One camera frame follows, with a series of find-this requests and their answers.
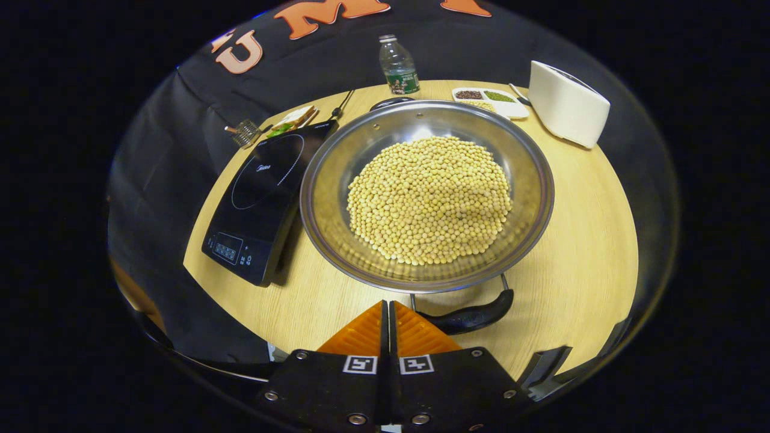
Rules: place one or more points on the black backdrop cloth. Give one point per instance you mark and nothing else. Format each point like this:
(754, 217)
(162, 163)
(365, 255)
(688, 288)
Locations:
(180, 120)

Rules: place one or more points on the stainless steel pot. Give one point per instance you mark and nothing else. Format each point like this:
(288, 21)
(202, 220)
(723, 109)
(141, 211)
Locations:
(337, 180)

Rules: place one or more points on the white divided bean tray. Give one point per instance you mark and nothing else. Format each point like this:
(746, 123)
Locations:
(511, 108)

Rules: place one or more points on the black induction cooktop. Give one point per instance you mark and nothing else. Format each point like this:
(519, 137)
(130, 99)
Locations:
(258, 204)

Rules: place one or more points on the sandwich with lettuce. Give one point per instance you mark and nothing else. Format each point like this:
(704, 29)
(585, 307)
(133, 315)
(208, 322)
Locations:
(295, 117)

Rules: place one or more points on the clear plastic water bottle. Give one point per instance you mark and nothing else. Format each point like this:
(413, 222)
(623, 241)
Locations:
(398, 66)

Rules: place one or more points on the pile of yellow soybeans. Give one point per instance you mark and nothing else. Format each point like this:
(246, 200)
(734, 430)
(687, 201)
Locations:
(430, 198)

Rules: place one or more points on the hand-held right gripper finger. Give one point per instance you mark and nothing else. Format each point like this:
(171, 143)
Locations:
(394, 385)
(384, 385)

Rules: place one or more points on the white toaster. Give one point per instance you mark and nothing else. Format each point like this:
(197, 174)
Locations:
(565, 108)

